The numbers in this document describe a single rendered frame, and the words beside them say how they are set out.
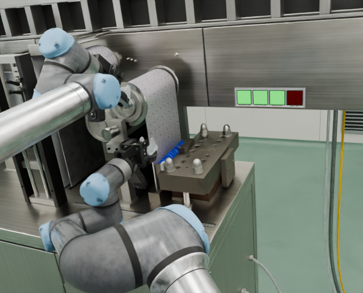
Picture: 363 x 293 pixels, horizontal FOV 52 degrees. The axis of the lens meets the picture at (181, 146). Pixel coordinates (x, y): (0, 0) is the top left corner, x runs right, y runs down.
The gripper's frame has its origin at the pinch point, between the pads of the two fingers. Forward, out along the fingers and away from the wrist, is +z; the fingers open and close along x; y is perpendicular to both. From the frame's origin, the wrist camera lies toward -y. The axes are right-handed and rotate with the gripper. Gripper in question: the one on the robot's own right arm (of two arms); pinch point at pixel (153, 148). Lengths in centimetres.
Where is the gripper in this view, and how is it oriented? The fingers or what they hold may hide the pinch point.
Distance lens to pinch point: 127.5
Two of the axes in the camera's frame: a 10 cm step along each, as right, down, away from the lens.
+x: -9.1, -0.7, 4.0
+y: -1.0, -9.2, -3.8
